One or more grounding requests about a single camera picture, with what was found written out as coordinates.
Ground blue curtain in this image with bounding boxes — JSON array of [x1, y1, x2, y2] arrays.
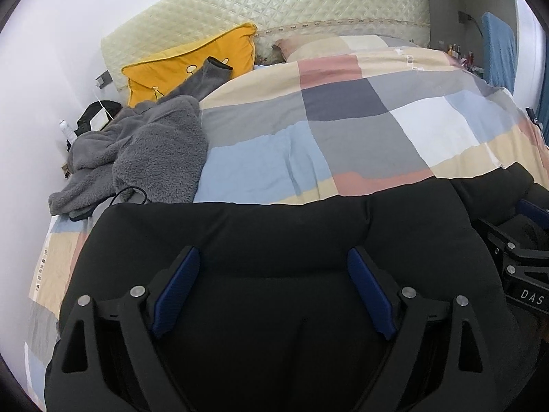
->
[[538, 88, 549, 144]]

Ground bottles on right shelf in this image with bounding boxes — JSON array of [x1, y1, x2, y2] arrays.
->
[[438, 41, 484, 77]]

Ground cream quilted headboard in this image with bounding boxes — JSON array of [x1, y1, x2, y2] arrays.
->
[[101, 0, 431, 91]]

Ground pink beige pillow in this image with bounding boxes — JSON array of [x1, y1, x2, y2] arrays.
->
[[274, 34, 416, 62]]

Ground black puffer jacket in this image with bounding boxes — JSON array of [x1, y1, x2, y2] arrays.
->
[[60, 164, 548, 411]]

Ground yellow pillow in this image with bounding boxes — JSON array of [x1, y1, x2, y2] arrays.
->
[[122, 22, 257, 106]]

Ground patchwork checked duvet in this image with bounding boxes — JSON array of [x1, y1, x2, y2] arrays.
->
[[24, 47, 548, 405]]

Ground wall socket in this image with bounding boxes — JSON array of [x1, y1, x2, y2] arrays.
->
[[95, 71, 113, 89]]

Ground clear water bottle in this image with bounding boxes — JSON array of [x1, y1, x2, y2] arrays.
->
[[59, 120, 77, 145]]

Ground blue towel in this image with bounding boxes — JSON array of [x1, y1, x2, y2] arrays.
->
[[481, 11, 517, 94]]

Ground black bag on nightstand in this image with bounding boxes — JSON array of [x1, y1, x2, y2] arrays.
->
[[75, 101, 122, 136]]

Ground grey fleece garment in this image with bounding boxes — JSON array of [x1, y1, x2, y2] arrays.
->
[[48, 57, 233, 220]]

